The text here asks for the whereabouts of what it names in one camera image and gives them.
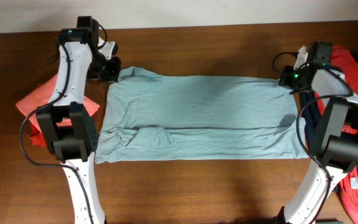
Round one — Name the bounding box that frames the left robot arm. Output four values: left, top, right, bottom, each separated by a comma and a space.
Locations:
35, 16, 121, 223

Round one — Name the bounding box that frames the folded salmon pink shirt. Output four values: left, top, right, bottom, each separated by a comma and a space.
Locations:
16, 75, 99, 116

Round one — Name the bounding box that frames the dark navy garment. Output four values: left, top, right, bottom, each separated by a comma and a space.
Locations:
303, 45, 358, 141

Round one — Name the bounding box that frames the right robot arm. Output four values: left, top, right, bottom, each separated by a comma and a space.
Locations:
273, 42, 358, 223

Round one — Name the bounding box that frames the light blue t-shirt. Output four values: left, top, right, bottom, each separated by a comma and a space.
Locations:
95, 67, 306, 164

